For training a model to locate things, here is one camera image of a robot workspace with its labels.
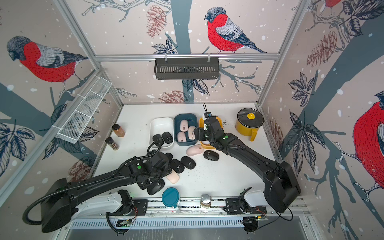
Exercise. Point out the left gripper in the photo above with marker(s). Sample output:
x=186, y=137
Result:
x=167, y=170

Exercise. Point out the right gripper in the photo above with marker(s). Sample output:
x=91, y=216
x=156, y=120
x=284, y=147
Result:
x=200, y=131

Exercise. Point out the black mouse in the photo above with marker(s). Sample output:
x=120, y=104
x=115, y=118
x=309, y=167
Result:
x=158, y=140
x=211, y=155
x=144, y=185
x=169, y=156
x=188, y=162
x=155, y=187
x=177, y=166
x=167, y=137

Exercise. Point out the pink mouse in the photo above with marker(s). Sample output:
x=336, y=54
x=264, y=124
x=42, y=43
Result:
x=181, y=137
x=184, y=126
x=173, y=177
x=194, y=150
x=191, y=133

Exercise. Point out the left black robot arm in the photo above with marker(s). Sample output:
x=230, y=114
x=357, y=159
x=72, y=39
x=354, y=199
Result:
x=54, y=210

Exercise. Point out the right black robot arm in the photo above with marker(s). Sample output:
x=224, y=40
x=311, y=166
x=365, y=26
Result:
x=281, y=184

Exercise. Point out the yellow storage box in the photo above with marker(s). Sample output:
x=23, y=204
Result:
x=205, y=144

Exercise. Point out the teal storage box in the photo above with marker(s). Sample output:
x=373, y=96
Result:
x=192, y=120

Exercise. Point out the white storage box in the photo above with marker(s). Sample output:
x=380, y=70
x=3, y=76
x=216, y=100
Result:
x=160, y=126

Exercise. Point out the pink mouse top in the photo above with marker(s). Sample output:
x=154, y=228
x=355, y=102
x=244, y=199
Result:
x=194, y=150

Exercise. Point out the teal round lid container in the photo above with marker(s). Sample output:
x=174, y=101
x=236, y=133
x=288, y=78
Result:
x=171, y=198

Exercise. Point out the yellow pot with black lid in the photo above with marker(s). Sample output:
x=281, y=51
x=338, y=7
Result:
x=248, y=122

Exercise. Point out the brown spice bottle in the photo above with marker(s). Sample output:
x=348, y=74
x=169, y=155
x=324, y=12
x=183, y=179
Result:
x=118, y=130

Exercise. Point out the dark spice bottle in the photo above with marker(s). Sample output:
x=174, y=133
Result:
x=111, y=142

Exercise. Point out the small glass jar silver lid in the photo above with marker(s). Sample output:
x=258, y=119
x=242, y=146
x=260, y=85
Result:
x=206, y=201

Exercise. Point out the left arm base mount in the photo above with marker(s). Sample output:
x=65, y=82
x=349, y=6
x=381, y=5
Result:
x=129, y=206

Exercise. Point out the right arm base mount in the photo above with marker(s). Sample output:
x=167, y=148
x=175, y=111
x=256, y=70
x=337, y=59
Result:
x=250, y=201

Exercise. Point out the black hanging wire basket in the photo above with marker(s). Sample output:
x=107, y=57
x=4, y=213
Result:
x=187, y=69

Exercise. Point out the white wire mesh shelf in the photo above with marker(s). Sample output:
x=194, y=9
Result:
x=76, y=127

